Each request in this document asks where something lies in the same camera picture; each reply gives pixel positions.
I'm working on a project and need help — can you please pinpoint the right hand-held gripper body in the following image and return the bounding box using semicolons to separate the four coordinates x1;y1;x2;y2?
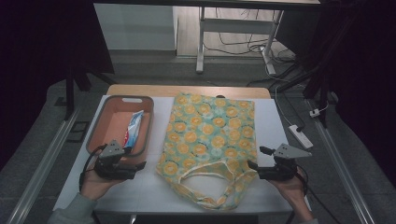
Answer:
258;143;313;181

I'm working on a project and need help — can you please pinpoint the orange storage basket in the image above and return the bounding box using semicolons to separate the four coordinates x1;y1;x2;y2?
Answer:
86;94;155;159

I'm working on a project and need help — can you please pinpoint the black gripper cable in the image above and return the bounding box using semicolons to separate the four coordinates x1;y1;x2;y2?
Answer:
295;164;344;224
78;144;108;191

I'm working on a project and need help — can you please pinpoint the yellow floral tote bag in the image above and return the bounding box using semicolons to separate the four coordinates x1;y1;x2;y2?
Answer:
155;91;260;211

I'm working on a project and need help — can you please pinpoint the snack packet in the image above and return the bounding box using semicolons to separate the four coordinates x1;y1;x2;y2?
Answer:
122;109;146;149

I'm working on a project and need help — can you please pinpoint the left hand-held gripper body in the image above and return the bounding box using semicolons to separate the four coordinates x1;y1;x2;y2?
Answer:
93;139;138;181

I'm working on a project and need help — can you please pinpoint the black floor cable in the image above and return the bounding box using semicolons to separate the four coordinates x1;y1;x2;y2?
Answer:
204;7;295;64

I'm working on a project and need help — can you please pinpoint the white cabinet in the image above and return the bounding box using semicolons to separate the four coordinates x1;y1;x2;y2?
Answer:
92;3;179;51

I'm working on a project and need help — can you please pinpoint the dark curtain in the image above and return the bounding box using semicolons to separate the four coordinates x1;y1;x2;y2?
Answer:
0;0;115;171
275;0;396;178

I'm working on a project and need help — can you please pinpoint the black stand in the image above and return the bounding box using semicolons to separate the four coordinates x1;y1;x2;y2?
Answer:
64;60;119;121
276;18;339;129

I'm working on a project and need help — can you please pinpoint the white power strip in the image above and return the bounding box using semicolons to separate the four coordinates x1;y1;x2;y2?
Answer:
288;124;314;150

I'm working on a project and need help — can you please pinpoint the black floor plate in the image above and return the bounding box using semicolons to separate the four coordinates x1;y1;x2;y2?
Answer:
66;120;91;144

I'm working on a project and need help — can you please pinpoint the person's right hand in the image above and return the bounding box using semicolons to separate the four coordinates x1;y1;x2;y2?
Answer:
269;174;309;213

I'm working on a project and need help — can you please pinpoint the person's left hand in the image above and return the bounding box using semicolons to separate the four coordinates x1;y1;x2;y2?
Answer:
79;169;125;202

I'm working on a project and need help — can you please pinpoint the white desk frame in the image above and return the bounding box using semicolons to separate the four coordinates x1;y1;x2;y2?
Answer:
195;6;285;76

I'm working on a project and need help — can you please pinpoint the black power cable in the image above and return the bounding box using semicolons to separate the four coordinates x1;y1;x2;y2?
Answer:
278;88;305;133

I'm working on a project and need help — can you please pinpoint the aluminium rail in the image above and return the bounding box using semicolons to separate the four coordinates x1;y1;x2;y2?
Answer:
306;99;376;224
6;106;81;224

